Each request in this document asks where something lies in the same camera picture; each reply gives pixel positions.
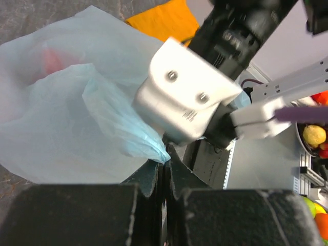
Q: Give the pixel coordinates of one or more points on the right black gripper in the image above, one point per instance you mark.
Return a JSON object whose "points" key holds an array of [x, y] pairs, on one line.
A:
{"points": [[213, 124]]}

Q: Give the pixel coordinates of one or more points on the slotted cable duct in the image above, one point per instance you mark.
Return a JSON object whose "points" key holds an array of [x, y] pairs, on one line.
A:
{"points": [[230, 148]]}

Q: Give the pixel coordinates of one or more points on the orange folded cloth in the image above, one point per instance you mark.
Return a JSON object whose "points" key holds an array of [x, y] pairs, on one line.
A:
{"points": [[172, 19]]}

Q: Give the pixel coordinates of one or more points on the bowl of spare fruits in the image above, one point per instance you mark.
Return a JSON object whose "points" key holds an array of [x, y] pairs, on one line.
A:
{"points": [[313, 137]]}

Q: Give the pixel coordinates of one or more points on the light blue plastic bag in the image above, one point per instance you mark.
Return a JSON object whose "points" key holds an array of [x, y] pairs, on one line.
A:
{"points": [[77, 125]]}

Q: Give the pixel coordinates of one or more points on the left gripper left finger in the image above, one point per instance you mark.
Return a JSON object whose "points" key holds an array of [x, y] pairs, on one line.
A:
{"points": [[128, 213]]}

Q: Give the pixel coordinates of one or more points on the fake red pepper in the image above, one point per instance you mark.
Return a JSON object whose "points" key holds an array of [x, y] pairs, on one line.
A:
{"points": [[56, 60]]}

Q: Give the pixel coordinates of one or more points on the aluminium frame rail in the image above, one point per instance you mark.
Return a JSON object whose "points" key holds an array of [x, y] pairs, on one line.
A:
{"points": [[297, 85]]}

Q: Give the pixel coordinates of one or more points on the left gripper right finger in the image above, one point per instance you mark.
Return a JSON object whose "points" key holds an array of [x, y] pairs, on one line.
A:
{"points": [[200, 215]]}

